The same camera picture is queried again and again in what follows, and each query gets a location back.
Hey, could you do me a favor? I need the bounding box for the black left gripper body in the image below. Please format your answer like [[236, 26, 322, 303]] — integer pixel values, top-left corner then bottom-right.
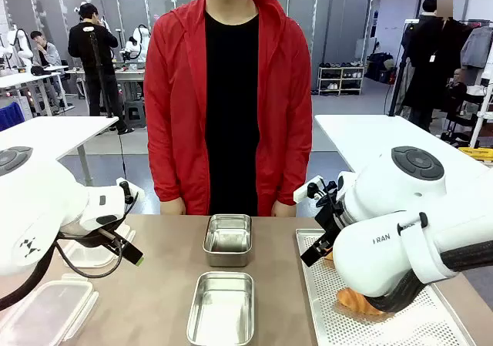
[[56, 217, 130, 249]]

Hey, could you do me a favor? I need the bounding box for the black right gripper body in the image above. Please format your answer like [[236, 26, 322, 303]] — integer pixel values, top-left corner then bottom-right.
[[313, 182, 347, 247]]

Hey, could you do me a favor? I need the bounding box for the clear plastic clip lid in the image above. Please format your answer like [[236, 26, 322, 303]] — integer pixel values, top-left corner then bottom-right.
[[0, 273, 100, 346]]

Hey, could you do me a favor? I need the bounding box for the person's red sleeved left forearm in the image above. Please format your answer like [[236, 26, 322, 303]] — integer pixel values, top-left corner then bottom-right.
[[273, 129, 314, 207]]

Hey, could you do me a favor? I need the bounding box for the person's red sleeved right forearm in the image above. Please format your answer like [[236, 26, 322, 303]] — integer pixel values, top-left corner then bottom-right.
[[148, 129, 186, 205]]

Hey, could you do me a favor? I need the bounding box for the clear plastic container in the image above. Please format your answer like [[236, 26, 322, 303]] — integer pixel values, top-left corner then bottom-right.
[[57, 224, 137, 269]]

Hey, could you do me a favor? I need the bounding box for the stainless steel rectangular container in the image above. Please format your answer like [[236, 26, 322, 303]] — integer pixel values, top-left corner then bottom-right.
[[202, 213, 253, 268], [186, 270, 256, 346]]

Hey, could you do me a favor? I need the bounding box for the person's left hand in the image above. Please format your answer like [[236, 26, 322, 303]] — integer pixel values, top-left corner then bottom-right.
[[270, 199, 298, 218]]

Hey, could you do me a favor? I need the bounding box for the person's right hand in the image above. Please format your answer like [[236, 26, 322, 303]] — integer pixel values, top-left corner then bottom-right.
[[159, 197, 187, 217]]

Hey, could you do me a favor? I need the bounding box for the white perforated baking tray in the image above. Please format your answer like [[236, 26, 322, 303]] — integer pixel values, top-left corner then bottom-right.
[[295, 228, 479, 346]]

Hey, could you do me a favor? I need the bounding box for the large white table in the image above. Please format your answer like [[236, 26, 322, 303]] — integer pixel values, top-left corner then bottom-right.
[[313, 113, 493, 195]]

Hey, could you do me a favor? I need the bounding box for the white table with grey leg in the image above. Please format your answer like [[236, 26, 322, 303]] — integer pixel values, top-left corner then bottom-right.
[[0, 115, 120, 187]]

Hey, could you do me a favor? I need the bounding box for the black stool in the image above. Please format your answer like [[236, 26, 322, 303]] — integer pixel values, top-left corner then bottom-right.
[[122, 99, 147, 129]]

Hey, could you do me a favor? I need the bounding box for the white shoe rack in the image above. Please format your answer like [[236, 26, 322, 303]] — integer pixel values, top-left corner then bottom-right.
[[317, 65, 366, 97]]

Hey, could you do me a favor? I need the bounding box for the black shirt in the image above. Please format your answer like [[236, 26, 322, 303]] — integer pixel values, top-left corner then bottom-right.
[[203, 8, 261, 217]]

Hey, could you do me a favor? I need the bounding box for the blue cloth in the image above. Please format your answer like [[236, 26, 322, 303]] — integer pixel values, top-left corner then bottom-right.
[[0, 101, 26, 132]]

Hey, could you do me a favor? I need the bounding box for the black bag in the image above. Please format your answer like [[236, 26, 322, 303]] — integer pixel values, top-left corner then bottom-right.
[[364, 52, 397, 84]]

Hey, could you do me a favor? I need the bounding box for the person in red jacket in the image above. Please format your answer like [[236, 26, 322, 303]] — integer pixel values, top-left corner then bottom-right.
[[143, 0, 314, 218]]

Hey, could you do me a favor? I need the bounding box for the black pole stand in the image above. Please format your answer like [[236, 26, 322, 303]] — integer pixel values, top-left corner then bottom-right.
[[387, 18, 411, 118]]

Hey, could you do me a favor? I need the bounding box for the yellow tool case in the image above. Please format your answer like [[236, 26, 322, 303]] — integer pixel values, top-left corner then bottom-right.
[[457, 146, 493, 166]]

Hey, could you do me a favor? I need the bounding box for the white background desk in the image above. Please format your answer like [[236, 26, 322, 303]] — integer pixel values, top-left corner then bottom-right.
[[0, 65, 75, 116]]

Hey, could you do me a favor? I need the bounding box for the standing man in black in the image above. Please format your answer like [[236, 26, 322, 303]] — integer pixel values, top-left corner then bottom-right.
[[68, 2, 135, 136]]

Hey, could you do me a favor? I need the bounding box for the person in long black coat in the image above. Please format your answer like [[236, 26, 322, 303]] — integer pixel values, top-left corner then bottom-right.
[[399, 0, 475, 132]]

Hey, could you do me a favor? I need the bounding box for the seated man in grey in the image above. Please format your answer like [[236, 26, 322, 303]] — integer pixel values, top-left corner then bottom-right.
[[29, 30, 67, 109]]

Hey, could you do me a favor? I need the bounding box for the hanging grey jacket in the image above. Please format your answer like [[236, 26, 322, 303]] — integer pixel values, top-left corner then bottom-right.
[[460, 25, 493, 70]]

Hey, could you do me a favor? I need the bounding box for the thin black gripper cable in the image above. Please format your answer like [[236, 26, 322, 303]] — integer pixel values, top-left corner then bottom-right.
[[55, 240, 125, 280]]

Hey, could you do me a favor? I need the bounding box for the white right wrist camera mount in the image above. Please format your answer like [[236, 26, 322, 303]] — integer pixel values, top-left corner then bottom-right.
[[293, 175, 325, 203]]

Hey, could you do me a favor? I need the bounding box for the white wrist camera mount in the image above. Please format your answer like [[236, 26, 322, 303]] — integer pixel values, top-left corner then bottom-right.
[[115, 176, 146, 201], [293, 175, 325, 203]]

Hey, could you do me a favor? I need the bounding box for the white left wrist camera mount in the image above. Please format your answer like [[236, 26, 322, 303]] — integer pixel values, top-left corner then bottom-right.
[[115, 176, 146, 201]]

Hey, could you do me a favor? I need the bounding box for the black left arm cable sleeve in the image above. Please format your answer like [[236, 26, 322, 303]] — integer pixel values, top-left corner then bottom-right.
[[0, 241, 59, 312]]

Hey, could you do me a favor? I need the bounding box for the black arm cable sleeve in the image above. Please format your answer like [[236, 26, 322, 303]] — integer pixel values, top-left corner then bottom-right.
[[364, 241, 493, 314], [0, 241, 59, 312]]

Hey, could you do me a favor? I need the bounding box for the black camera tripod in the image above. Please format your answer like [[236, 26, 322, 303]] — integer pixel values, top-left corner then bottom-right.
[[89, 31, 129, 187]]

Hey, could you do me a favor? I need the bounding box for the black right arm cable sleeve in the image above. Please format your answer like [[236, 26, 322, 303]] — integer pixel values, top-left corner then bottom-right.
[[364, 241, 493, 314]]

